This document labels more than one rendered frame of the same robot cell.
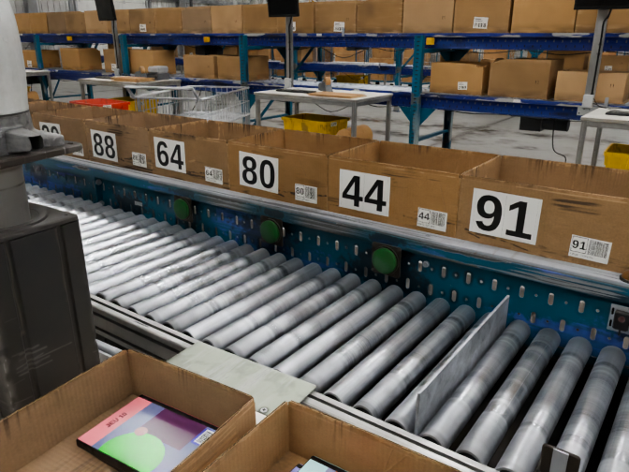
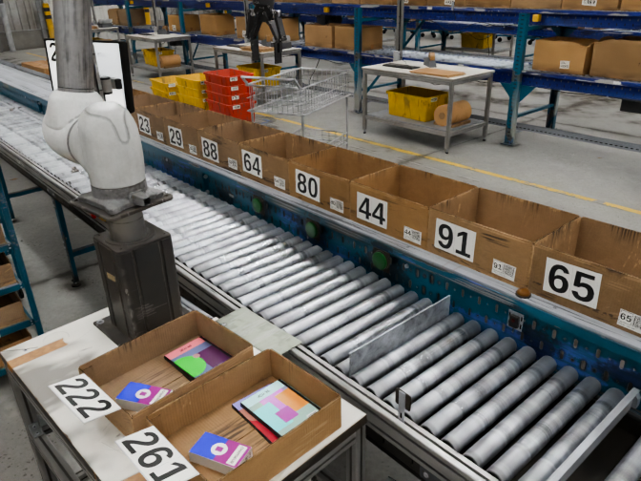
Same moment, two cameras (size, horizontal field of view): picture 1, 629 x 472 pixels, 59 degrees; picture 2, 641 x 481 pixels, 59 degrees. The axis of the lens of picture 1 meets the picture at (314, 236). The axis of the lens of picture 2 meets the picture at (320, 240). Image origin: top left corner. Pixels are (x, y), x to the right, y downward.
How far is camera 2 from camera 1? 0.77 m
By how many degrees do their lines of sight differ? 14
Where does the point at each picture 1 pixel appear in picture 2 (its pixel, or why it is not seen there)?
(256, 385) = (268, 337)
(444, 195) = (419, 219)
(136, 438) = (193, 359)
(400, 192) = (393, 213)
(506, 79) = (609, 59)
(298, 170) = (331, 188)
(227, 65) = (343, 35)
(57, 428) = (155, 348)
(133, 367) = (197, 321)
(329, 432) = (287, 367)
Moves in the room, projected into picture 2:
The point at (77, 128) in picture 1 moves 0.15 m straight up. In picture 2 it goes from (192, 135) to (189, 107)
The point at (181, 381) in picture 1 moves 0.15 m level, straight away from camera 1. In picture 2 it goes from (219, 331) to (225, 304)
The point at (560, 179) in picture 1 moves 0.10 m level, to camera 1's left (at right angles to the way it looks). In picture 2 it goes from (516, 210) to (487, 208)
